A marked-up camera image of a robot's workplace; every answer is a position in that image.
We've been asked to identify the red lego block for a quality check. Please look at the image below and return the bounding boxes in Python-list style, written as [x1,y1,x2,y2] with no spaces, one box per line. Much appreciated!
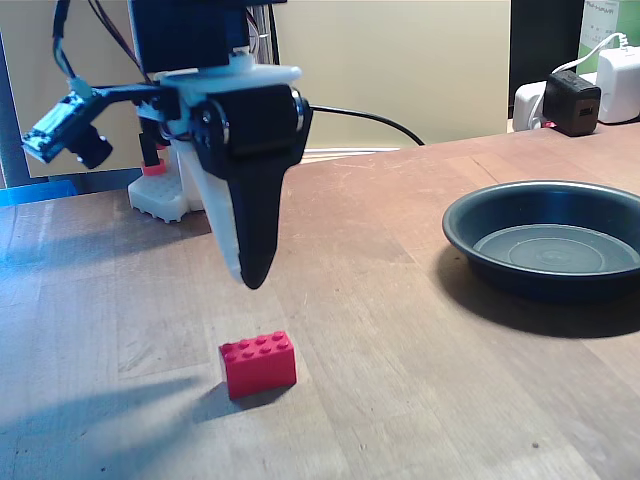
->
[218,329,298,401]

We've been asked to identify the dark round metal bin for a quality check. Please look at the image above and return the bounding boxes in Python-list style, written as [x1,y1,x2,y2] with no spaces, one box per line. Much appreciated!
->
[441,179,640,304]

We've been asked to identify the red and black clamp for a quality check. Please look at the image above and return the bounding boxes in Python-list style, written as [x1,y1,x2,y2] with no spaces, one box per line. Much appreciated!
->
[139,132,167,177]

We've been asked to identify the white power strip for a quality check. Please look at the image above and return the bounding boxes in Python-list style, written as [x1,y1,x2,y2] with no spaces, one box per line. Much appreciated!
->
[512,72,599,134]

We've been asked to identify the black panel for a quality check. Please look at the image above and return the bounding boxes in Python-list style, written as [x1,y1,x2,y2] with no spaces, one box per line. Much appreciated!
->
[509,0,585,119]

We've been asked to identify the black cube charger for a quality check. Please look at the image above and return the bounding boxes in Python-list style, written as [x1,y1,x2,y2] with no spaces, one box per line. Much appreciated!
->
[542,69,602,137]

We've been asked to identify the white power adapter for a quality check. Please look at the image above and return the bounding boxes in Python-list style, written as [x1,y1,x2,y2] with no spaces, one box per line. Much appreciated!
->
[596,46,640,125]

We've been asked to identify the green and white box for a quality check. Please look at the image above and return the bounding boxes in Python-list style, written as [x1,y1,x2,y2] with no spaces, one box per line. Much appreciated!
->
[577,0,640,76]

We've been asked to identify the long black cable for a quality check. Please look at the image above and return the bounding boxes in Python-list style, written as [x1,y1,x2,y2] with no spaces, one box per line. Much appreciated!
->
[309,103,427,147]

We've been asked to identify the red and black servo wires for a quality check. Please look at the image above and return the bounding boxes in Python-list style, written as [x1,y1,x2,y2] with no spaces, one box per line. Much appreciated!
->
[89,0,151,84]

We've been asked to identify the camera board on black mount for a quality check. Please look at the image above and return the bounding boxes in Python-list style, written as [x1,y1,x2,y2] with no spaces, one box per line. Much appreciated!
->
[20,83,180,170]

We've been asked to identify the grey post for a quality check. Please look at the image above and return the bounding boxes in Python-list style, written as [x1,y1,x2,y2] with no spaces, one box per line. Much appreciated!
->
[0,29,32,189]

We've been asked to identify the black camera cable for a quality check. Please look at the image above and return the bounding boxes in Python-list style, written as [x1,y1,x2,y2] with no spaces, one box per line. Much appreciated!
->
[52,0,94,99]

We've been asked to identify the white charger cable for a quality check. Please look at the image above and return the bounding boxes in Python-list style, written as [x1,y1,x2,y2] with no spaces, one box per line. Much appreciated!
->
[529,32,629,129]

